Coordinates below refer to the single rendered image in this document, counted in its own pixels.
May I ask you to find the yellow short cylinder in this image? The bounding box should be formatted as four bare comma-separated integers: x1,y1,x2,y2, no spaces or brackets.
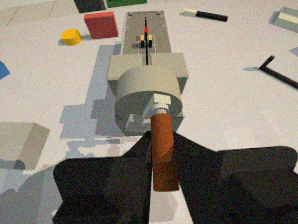
61,28,82,46

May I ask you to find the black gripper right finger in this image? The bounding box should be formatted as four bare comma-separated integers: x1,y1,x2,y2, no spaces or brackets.
173,131,298,224

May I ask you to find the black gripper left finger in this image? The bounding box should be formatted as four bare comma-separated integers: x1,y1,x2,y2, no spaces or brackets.
53,131,152,224

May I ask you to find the black l-shaped rod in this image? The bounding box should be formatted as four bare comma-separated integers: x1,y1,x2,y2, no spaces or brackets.
258,55,298,89

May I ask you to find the blue block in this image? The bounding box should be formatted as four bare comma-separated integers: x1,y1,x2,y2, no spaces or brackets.
0,61,11,80

